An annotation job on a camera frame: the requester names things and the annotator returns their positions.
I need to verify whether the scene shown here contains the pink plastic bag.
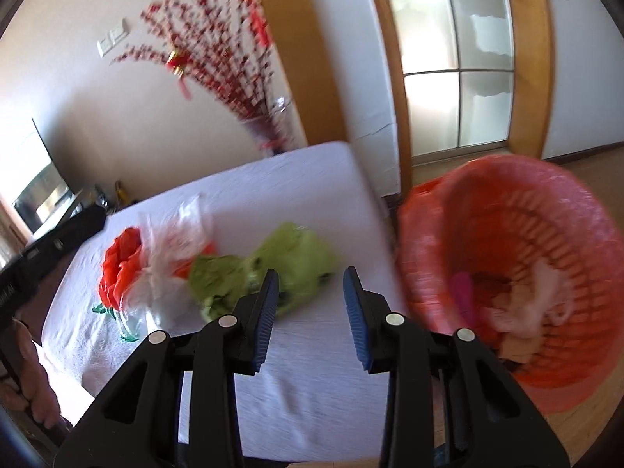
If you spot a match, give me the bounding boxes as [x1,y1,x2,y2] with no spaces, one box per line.
[448,271,475,325]

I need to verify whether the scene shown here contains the white light switch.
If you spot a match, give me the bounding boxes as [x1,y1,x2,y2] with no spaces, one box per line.
[109,18,129,46]

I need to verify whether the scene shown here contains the red lined trash basket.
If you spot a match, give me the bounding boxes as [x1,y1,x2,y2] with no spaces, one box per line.
[399,154,623,414]

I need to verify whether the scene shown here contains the red small lantern ornament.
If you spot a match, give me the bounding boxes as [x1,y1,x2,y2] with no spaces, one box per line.
[165,50,193,100]

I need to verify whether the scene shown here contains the black television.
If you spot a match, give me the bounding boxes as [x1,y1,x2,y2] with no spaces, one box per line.
[12,119,75,237]

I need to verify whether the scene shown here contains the white wall outlet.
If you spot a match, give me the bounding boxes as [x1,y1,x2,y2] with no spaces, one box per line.
[96,38,113,58]

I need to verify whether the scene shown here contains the glass vase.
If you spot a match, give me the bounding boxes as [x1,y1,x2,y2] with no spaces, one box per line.
[241,96,295,158]

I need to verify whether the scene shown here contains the person's hand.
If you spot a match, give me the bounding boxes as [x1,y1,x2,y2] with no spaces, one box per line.
[1,319,60,429]

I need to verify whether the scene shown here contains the clutter under counter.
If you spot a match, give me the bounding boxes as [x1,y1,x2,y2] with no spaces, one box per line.
[79,181,133,215]

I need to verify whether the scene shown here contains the lavender tablecloth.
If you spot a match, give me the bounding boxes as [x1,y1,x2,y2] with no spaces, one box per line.
[41,143,406,462]

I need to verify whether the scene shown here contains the dark wooden counter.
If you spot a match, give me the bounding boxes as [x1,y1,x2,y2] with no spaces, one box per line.
[0,204,109,332]

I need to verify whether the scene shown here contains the red berry branches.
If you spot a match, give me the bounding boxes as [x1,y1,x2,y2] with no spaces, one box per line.
[113,0,274,119]

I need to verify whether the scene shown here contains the green plastic bag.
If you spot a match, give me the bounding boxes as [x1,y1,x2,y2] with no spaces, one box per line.
[91,303,138,343]

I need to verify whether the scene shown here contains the white translucent plastic bag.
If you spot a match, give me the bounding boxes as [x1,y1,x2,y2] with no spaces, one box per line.
[116,195,216,342]

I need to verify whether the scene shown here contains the frosted glass door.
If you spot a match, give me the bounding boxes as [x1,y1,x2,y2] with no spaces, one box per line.
[373,0,554,192]

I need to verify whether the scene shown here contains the yellow paper bag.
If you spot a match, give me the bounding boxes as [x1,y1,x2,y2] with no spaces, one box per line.
[484,258,574,365]

